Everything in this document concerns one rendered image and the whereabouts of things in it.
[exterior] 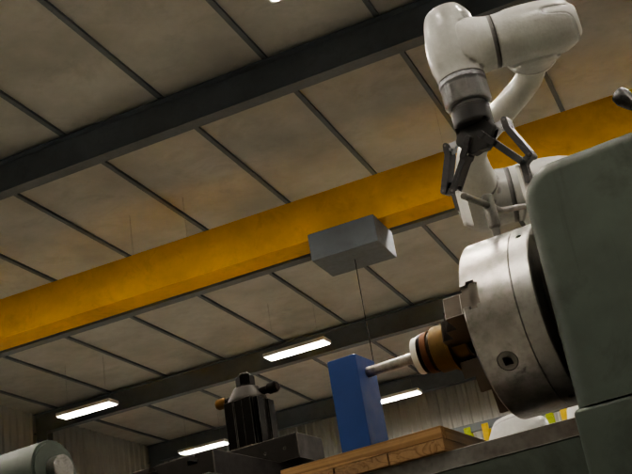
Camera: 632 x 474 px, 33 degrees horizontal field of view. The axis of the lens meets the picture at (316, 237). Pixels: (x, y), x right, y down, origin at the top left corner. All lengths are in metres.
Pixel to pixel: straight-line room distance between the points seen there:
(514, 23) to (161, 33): 10.31
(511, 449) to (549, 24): 0.81
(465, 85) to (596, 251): 0.51
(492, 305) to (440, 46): 0.55
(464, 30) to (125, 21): 10.08
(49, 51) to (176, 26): 1.44
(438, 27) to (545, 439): 0.82
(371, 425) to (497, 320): 0.35
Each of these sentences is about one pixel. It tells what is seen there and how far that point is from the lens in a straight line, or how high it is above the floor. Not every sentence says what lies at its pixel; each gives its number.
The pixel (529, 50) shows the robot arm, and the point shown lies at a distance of 2.07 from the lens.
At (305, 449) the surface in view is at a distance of 2.11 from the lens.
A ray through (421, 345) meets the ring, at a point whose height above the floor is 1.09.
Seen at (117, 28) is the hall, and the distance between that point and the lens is 12.13.
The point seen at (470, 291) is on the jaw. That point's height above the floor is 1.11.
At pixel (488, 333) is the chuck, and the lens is 1.75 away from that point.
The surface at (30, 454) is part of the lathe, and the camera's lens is 2.39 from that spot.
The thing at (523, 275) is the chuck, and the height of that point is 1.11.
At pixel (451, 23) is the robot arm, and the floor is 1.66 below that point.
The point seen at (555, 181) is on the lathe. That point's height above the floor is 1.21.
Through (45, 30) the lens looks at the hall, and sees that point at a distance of 12.12.
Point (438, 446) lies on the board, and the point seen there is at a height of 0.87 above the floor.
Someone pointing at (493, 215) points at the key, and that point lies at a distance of 1.94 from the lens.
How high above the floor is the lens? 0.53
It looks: 24 degrees up
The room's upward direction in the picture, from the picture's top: 10 degrees counter-clockwise
